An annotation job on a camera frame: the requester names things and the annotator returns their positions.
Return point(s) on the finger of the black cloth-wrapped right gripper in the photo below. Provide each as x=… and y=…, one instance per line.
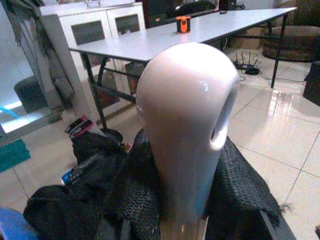
x=100, y=150
x=67, y=212

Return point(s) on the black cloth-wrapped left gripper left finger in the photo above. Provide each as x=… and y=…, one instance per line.
x=135, y=190

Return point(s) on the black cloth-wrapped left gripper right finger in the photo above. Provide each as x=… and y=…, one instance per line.
x=240, y=190

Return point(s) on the teal floor mat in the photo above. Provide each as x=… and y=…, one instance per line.
x=12, y=155

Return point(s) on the printed carton under table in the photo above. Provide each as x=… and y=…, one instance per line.
x=133, y=77

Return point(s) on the dark round pouf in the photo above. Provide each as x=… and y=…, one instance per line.
x=30, y=93

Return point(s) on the white cabinet with glass doors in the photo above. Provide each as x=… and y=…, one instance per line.
x=87, y=32

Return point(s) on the black router with antennas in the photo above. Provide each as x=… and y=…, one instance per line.
x=246, y=66

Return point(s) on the white folding table black legs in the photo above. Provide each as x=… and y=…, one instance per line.
x=160, y=40

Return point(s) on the black furniture block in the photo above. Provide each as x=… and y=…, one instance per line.
x=312, y=82

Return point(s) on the brown cardboard box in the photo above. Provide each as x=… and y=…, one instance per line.
x=247, y=41

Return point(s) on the orange and black tape measure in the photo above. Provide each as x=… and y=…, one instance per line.
x=183, y=24

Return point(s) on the brown round wicker seat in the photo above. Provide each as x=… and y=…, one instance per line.
x=290, y=42

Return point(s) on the black television screen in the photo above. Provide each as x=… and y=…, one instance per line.
x=180, y=10

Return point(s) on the dark bottle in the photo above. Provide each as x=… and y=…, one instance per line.
x=224, y=6

